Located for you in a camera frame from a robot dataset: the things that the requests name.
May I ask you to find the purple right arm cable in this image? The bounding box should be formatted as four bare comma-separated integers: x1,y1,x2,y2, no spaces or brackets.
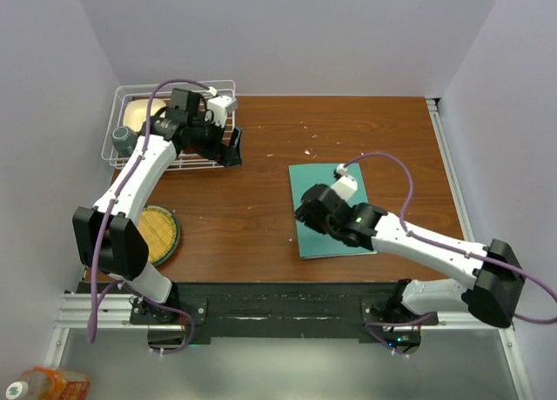
343,151,557,356

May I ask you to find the teal paper folder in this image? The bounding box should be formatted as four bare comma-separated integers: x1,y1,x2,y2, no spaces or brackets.
288,163,372,260

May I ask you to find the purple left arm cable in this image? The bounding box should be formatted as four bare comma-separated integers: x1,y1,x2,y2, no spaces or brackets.
85,77,218,356

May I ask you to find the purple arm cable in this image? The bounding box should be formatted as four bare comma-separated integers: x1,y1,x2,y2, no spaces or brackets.
343,151,557,356
85,77,218,356

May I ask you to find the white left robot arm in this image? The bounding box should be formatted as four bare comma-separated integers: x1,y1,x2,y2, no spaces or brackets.
72,88,242,323

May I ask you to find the grey cup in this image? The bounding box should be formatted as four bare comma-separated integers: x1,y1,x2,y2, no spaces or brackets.
111,126,138,158

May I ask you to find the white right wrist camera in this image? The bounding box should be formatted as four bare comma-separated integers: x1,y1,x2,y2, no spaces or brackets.
331,174,358,202

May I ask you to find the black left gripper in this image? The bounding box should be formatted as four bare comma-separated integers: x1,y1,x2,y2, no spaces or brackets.
189,113,242,168

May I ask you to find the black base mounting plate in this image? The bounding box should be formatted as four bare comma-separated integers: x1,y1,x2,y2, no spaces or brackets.
129,281,440,345

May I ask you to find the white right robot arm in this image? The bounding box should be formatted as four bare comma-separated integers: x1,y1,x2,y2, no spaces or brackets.
294,184,525,328

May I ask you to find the round green yellow plate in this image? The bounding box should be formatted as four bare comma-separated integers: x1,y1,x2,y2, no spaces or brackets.
138,205,181,267

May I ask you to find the white wire dish rack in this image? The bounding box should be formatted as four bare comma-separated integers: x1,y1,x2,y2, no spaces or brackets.
100,79,237,173

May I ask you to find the cream square dish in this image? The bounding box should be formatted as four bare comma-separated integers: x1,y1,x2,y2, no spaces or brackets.
123,98,166,133

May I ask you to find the orange drink bottle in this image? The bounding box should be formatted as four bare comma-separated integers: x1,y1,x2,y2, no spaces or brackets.
5,367,91,400

